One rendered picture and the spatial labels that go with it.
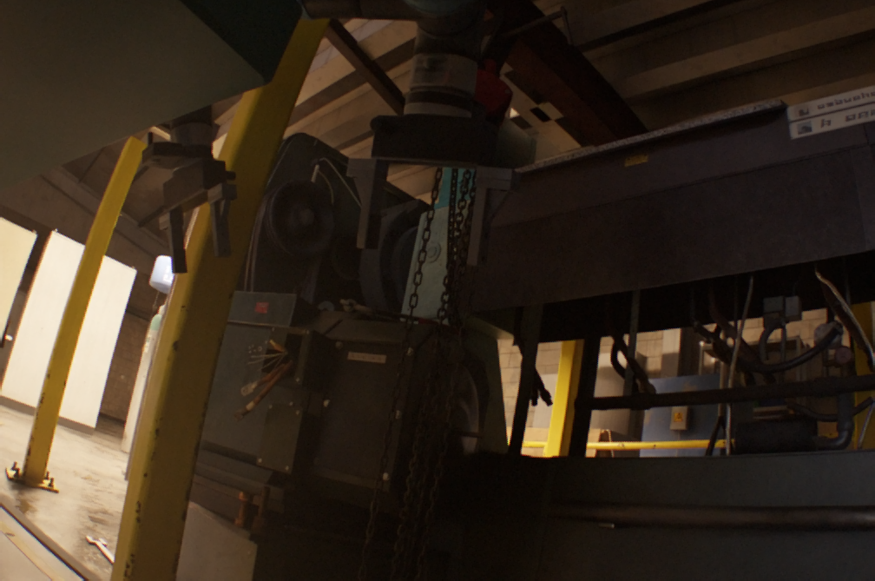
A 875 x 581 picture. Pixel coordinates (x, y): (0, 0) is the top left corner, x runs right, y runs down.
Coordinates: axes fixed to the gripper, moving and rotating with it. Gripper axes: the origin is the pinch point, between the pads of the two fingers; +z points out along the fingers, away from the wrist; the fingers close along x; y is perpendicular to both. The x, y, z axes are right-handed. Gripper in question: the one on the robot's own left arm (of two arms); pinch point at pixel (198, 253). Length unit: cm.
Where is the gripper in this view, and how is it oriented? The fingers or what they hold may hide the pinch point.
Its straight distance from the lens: 95.0
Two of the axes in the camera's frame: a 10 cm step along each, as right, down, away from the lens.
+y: 5.4, 0.2, 8.4
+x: -8.2, 2.1, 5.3
